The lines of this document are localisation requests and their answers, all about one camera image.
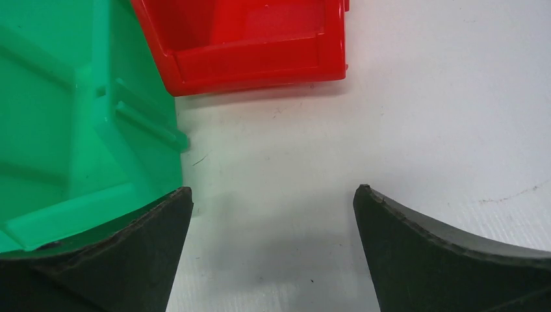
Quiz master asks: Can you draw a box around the green plastic bin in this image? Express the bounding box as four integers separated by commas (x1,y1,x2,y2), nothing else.
1,1,188,255

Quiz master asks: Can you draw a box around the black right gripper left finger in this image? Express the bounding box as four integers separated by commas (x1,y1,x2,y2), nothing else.
1,187,194,311

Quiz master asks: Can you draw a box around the red plastic bin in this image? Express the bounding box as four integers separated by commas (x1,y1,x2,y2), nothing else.
132,0,350,97

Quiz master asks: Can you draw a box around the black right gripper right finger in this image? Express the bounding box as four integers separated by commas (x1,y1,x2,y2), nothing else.
353,185,550,311

